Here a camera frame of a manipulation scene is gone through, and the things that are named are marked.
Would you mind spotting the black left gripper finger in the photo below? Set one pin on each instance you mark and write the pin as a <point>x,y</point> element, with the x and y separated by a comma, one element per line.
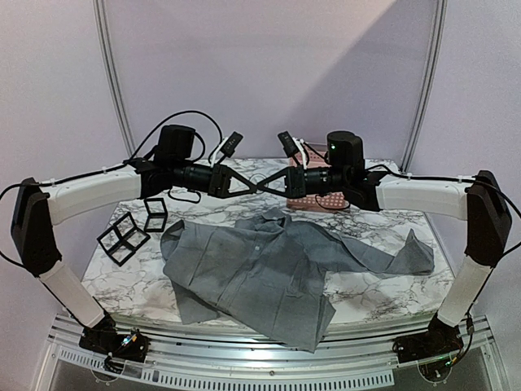
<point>240,183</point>
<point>233,194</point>

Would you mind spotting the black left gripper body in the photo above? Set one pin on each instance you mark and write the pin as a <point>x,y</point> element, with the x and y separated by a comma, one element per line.
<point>219,170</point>

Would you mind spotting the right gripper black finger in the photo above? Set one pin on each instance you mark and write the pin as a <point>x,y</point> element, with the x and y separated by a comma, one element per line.
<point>274,182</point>
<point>274,192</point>

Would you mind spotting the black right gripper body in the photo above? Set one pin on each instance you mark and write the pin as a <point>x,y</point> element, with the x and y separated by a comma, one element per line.
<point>295,182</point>

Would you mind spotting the grey button-up shirt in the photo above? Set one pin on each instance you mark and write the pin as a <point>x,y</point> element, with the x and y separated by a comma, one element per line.
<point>268,272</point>

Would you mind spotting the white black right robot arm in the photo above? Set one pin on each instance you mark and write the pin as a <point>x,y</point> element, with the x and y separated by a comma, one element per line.
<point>476,200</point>

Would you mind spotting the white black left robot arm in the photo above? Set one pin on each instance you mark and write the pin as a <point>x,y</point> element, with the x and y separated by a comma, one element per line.
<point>44,209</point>

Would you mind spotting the pink perforated plastic basket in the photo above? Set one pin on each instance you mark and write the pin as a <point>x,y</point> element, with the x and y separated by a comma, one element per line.
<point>313,157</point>

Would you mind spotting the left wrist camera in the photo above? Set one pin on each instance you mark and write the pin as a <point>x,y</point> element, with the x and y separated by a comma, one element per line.
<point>225,149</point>

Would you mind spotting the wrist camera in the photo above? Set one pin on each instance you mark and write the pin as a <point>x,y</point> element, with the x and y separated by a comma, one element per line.
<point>293,148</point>
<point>225,149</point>

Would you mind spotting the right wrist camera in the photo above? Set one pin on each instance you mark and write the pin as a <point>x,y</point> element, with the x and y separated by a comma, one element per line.
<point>293,148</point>

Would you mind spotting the black frame display box pair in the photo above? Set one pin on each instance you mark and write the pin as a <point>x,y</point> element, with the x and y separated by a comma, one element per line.
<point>122,239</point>

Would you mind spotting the right aluminium corner post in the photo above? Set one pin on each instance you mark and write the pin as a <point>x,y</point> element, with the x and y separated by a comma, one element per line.
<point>428,77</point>

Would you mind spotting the aluminium corner post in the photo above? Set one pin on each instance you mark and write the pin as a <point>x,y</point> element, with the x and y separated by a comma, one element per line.
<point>428,77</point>
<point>109,62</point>

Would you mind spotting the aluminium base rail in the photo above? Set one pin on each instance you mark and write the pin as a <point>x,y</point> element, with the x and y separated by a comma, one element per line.
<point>223,356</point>

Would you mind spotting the left aluminium corner post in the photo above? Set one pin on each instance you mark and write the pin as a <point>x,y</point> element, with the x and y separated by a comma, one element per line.
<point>109,62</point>

